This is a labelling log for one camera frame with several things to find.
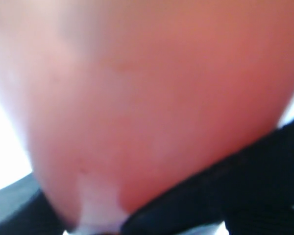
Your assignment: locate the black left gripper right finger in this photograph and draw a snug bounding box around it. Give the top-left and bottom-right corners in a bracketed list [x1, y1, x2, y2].
[121, 121, 294, 235]

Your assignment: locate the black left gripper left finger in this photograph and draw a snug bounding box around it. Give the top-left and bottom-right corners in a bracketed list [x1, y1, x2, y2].
[0, 173, 65, 235]

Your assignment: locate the red sauce squeeze bottle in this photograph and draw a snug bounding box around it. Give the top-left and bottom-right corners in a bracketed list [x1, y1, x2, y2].
[0, 0, 294, 232]

